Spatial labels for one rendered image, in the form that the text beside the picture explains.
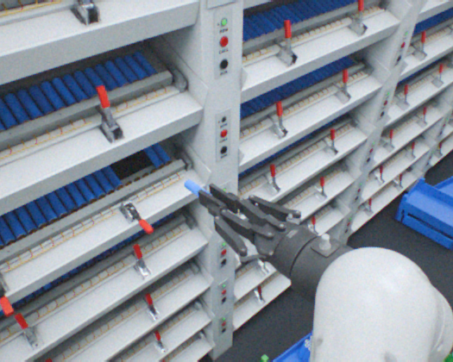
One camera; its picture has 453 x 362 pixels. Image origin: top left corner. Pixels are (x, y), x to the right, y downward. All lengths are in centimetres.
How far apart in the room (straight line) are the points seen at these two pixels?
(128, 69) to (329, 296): 57
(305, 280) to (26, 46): 46
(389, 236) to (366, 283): 177
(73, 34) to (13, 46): 8
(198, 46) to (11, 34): 30
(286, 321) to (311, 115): 92
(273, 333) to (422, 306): 135
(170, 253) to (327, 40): 65
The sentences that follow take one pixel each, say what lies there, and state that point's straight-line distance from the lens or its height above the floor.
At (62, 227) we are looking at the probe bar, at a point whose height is 94.
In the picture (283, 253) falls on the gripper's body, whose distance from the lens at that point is 57.
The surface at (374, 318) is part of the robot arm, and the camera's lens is 36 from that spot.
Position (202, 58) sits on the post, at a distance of 73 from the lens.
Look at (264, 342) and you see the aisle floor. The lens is 168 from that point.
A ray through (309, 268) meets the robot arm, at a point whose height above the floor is 108.
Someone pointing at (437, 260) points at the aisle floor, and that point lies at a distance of 212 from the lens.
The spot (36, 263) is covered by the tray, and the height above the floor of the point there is 91.
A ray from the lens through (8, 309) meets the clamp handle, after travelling 75.
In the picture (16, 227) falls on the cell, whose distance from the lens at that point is 82.
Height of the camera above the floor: 150
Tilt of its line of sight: 42 degrees down
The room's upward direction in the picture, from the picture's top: straight up
